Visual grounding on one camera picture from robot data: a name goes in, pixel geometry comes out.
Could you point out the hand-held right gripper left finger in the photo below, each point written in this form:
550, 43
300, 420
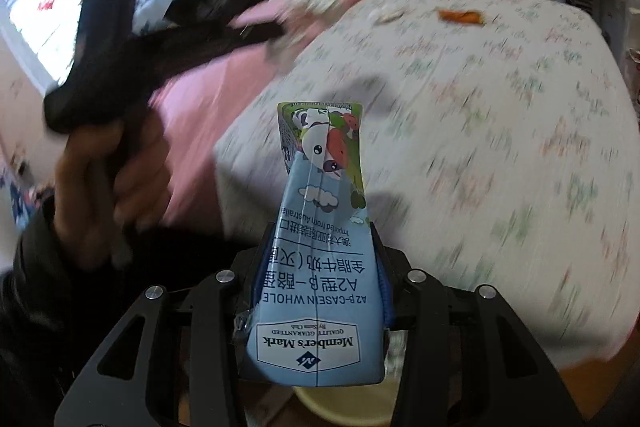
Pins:
245, 277

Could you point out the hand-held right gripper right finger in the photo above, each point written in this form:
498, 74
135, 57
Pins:
385, 297

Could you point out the blue milk carton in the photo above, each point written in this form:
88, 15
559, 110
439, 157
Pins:
310, 257

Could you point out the cream bowl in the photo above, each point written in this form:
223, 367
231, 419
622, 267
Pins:
345, 407

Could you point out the person's left forearm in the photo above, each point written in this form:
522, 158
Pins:
50, 307

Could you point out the person's left hand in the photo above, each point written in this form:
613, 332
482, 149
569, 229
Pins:
145, 187

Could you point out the window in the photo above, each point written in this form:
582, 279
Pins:
35, 7

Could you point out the pink blanket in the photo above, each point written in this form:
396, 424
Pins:
210, 117

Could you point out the crumpled white tissue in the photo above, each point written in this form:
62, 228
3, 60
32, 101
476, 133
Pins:
385, 13

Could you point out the orange peel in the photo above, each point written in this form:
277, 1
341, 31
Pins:
460, 17

